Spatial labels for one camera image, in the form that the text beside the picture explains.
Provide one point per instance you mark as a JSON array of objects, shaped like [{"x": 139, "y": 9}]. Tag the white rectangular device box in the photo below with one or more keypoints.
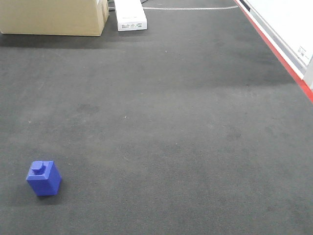
[{"x": 130, "y": 15}]

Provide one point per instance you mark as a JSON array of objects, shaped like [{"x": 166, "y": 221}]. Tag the blue plastic block part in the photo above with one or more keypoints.
[{"x": 44, "y": 178}]

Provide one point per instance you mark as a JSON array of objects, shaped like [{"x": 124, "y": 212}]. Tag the brown cardboard box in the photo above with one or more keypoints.
[{"x": 53, "y": 17}]

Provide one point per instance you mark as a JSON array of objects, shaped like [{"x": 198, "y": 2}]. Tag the white panel with red edge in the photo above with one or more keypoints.
[{"x": 286, "y": 26}]

